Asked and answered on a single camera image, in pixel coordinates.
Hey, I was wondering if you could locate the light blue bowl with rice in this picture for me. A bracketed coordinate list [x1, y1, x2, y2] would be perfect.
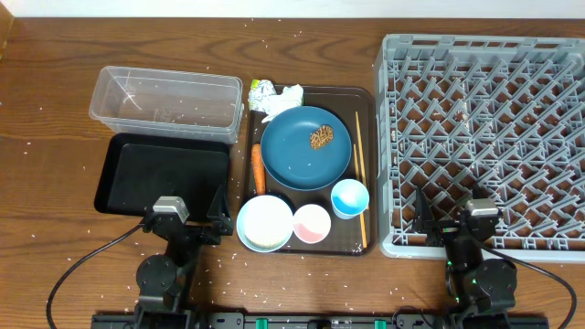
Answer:
[237, 195, 293, 253]

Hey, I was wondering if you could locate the light blue cup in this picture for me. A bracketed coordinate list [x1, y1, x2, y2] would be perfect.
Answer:
[330, 179, 369, 219]

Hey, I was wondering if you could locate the dark blue plate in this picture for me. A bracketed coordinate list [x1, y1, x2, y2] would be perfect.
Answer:
[261, 106, 352, 191]

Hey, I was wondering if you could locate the small pink bowl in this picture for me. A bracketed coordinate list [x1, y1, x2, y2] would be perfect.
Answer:
[293, 204, 331, 244]

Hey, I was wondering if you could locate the brown cookie food scrap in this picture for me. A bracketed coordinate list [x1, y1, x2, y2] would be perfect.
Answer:
[310, 125, 334, 150]

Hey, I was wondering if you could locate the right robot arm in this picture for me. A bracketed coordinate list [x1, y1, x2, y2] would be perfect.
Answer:
[413, 187, 517, 328]

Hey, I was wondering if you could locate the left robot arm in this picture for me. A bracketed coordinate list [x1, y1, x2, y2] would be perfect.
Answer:
[130, 185, 234, 329]

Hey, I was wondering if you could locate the grey dishwasher rack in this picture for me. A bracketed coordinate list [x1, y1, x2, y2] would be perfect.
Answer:
[373, 34, 584, 263]

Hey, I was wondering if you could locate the orange carrot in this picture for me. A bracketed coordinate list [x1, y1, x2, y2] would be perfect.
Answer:
[251, 143, 266, 196]

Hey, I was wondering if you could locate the black plastic tray bin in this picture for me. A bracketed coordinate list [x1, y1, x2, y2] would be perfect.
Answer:
[94, 133, 229, 221]

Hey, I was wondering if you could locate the wooden chopstick left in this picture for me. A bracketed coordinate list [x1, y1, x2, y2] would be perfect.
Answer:
[353, 143, 367, 248]

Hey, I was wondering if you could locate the wooden chopstick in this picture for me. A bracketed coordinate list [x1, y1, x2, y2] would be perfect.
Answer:
[355, 111, 367, 187]
[353, 143, 367, 248]

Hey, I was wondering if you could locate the brown serving tray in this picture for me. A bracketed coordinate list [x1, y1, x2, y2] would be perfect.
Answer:
[237, 87, 378, 256]

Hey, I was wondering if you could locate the wooden chopstick right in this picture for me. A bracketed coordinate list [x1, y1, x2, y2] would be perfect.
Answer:
[355, 111, 367, 187]

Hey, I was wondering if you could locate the clear plastic bin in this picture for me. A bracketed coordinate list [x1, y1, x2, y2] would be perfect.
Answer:
[89, 66, 244, 144]

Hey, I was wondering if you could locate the crumpled aluminium foil ball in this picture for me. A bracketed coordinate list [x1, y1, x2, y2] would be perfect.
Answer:
[248, 80, 277, 112]

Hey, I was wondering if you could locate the crumpled white paper napkin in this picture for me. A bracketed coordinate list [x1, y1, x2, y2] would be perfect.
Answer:
[261, 84, 303, 123]

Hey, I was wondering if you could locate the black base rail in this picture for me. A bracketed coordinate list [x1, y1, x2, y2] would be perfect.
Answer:
[90, 311, 550, 329]

